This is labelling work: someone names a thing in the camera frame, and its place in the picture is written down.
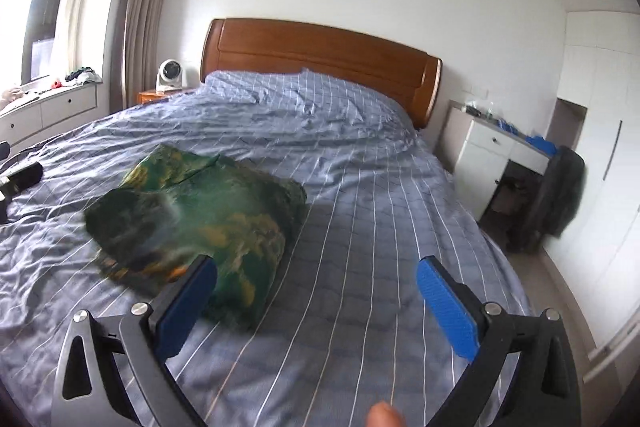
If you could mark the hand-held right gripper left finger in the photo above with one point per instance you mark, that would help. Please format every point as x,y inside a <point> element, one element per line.
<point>187,302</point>

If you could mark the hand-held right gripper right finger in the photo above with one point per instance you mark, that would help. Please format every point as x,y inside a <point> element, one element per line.
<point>445,307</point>

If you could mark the green printed jacket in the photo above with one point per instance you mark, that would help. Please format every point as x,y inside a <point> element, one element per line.
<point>225,207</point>

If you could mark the pile of clothes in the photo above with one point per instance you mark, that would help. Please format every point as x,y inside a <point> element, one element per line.
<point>82,77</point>

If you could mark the person's right hand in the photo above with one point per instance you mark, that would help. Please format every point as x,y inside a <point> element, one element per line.
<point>385,417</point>

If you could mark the chair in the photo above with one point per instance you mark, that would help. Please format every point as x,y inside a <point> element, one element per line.
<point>525,237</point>

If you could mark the white desk with drawers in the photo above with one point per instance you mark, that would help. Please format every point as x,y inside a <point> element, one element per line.
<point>480,157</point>

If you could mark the dark jacket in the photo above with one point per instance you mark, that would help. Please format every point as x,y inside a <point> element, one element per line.
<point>560,187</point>

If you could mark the white wardrobe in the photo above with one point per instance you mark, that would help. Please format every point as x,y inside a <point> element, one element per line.
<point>605,207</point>

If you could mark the blue cloth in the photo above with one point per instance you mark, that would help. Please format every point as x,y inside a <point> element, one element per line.
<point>542,144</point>

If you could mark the small dark desk items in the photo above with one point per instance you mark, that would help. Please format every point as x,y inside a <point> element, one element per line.
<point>477,111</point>

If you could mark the black device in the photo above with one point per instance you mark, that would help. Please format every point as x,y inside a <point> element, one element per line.
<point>25,177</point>

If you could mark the wooden nightstand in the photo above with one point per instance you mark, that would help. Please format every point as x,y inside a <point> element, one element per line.
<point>150,97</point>

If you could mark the blue checked pillow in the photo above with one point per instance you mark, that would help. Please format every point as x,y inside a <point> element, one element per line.
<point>240,84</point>

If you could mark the white desk fan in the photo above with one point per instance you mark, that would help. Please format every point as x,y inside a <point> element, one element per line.
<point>169,72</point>

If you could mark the white window bench cabinet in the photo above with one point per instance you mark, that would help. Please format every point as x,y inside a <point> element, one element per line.
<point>65,104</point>

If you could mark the wooden headboard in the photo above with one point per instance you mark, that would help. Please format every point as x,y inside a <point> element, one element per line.
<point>320,52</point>

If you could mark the beige curtain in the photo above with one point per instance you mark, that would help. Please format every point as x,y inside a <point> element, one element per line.
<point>147,7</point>

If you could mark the white sheer curtain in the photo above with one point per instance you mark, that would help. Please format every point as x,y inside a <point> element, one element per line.
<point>75,7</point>

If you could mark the white wall socket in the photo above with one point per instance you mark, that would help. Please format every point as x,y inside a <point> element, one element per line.
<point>475,91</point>

